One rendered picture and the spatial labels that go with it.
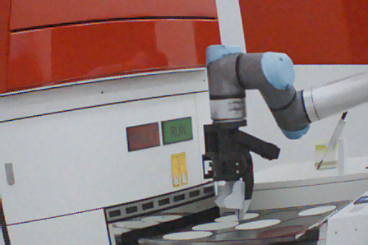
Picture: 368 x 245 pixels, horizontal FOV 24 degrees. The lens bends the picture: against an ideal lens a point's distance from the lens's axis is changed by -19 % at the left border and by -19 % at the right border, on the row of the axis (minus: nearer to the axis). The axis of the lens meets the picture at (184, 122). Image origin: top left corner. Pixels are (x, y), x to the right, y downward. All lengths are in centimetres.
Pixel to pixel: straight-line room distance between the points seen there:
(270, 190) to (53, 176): 64
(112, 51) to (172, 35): 22
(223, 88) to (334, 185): 37
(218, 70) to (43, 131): 45
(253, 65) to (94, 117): 33
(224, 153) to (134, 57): 27
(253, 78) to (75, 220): 48
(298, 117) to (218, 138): 18
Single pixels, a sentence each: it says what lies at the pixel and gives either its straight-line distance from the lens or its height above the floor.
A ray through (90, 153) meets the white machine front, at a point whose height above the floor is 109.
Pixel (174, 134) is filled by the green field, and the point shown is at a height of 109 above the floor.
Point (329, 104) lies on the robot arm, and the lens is 200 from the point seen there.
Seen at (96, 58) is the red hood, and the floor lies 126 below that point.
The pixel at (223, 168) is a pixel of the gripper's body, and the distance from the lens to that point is 201.
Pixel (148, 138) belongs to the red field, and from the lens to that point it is 203.
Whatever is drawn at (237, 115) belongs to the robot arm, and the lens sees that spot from 201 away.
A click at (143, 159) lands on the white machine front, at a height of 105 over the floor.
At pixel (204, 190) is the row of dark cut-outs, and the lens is 223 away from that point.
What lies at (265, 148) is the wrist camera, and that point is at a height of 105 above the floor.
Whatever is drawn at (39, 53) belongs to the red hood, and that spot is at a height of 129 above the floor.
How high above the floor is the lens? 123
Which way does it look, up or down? 3 degrees down
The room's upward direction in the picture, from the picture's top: 5 degrees counter-clockwise
